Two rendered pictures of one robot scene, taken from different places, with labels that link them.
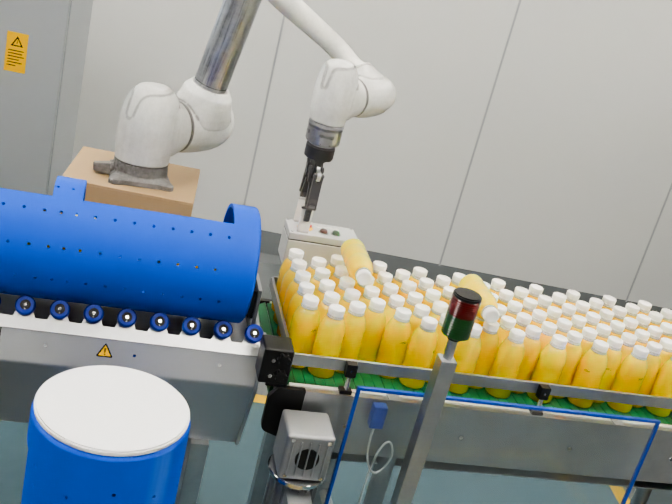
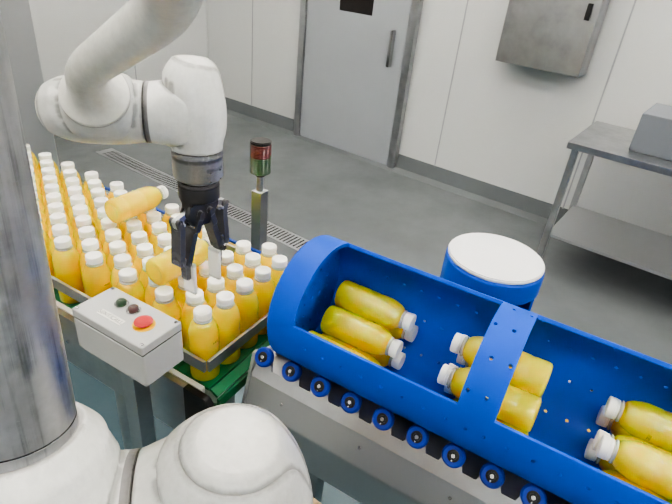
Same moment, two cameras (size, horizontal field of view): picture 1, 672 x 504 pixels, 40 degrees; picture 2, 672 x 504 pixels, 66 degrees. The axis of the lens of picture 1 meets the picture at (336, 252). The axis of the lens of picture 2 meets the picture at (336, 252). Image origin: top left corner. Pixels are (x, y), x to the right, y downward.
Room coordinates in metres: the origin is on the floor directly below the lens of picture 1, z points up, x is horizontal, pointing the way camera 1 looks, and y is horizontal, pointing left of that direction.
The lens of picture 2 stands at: (2.69, 0.90, 1.77)
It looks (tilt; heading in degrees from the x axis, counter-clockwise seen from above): 30 degrees down; 224
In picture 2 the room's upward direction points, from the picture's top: 6 degrees clockwise
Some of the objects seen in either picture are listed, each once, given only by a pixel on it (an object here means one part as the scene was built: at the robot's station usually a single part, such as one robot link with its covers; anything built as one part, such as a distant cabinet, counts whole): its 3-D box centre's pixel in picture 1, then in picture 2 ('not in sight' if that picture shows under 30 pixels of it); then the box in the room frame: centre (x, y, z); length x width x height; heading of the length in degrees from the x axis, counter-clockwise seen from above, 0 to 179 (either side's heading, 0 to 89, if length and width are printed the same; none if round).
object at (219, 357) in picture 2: (280, 316); (265, 320); (2.07, 0.10, 0.96); 0.40 x 0.01 x 0.03; 16
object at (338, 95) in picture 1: (337, 91); (187, 103); (2.25, 0.09, 1.52); 0.13 x 0.11 x 0.16; 147
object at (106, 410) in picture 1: (113, 407); (495, 256); (1.41, 0.32, 1.03); 0.28 x 0.28 x 0.01
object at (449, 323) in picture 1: (458, 324); (260, 164); (1.81, -0.29, 1.18); 0.06 x 0.06 x 0.05
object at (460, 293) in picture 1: (457, 326); (260, 165); (1.81, -0.29, 1.18); 0.06 x 0.06 x 0.16
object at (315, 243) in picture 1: (318, 246); (128, 333); (2.39, 0.05, 1.05); 0.20 x 0.10 x 0.10; 106
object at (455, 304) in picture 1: (464, 305); (260, 149); (1.81, -0.29, 1.23); 0.06 x 0.06 x 0.04
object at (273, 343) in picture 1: (274, 361); not in sight; (1.87, 0.08, 0.95); 0.10 x 0.07 x 0.10; 16
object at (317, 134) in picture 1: (324, 133); (197, 164); (2.24, 0.10, 1.41); 0.09 x 0.09 x 0.06
